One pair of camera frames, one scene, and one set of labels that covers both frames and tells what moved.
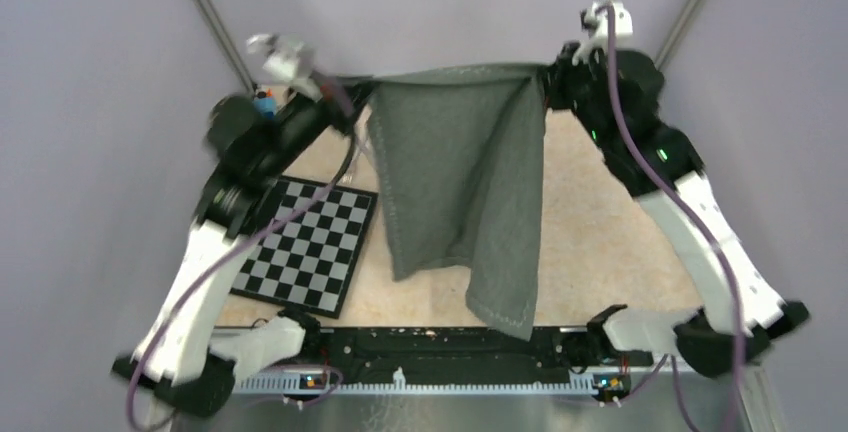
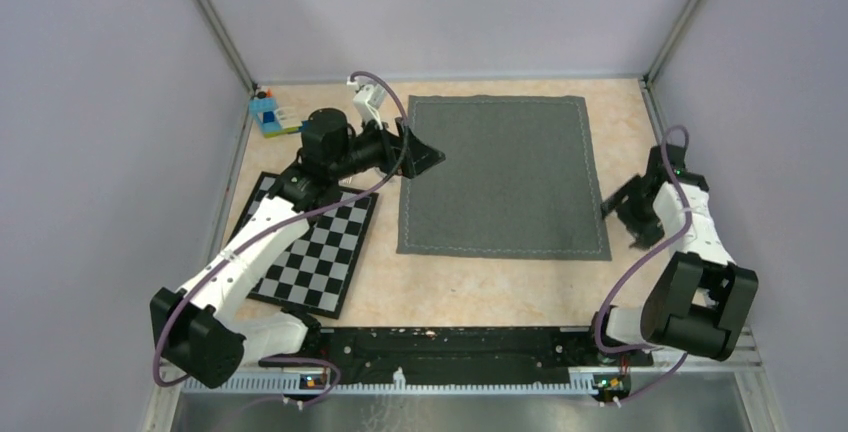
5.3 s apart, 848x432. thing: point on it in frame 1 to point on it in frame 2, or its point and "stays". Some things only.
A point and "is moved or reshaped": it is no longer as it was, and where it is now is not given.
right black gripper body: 570,87 to 643,223
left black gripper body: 302,120 to 373,148
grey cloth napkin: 458,152 is moved or reshaped
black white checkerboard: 307,262 stays
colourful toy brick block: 267,106 stays
